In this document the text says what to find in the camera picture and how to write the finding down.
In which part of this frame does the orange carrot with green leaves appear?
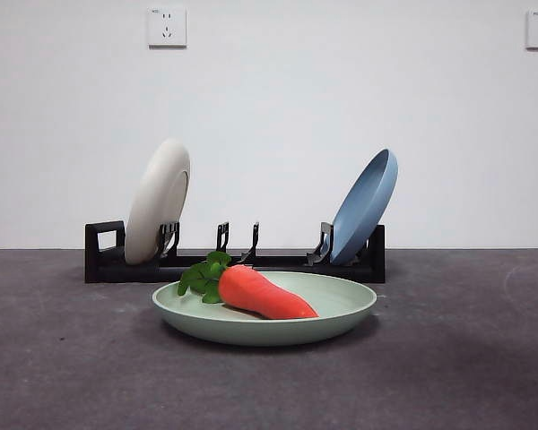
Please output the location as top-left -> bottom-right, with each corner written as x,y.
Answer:
177,251 -> 320,321

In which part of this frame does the black plate rack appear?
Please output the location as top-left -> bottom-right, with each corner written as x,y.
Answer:
84,220 -> 386,284

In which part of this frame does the white plate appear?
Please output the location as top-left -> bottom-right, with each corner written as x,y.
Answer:
124,137 -> 192,265

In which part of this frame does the green plate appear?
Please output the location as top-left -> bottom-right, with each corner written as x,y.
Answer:
152,271 -> 378,348

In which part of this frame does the blue plate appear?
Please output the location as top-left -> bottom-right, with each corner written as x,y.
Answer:
329,148 -> 399,264

